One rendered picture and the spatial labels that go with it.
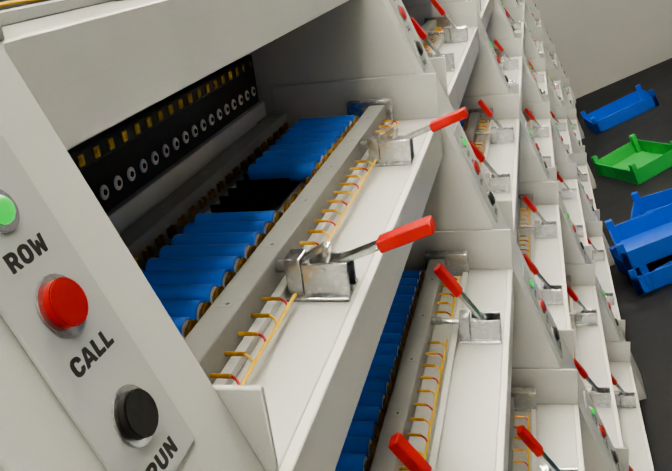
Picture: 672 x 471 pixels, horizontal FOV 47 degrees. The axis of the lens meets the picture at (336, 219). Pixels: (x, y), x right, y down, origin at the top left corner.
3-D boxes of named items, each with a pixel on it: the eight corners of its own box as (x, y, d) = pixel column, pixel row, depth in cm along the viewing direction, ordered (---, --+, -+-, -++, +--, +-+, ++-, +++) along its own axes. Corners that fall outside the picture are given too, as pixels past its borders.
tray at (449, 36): (479, 50, 150) (474, -24, 145) (450, 133, 95) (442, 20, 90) (377, 59, 155) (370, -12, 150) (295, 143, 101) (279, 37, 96)
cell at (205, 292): (132, 305, 49) (226, 305, 47) (118, 320, 47) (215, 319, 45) (126, 280, 48) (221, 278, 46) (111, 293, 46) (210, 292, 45)
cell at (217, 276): (146, 291, 51) (238, 290, 49) (134, 304, 49) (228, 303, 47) (140, 266, 50) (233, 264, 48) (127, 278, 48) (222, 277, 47)
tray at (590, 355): (595, 303, 164) (594, 244, 159) (628, 503, 110) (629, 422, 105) (498, 304, 169) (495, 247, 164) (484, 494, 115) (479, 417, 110)
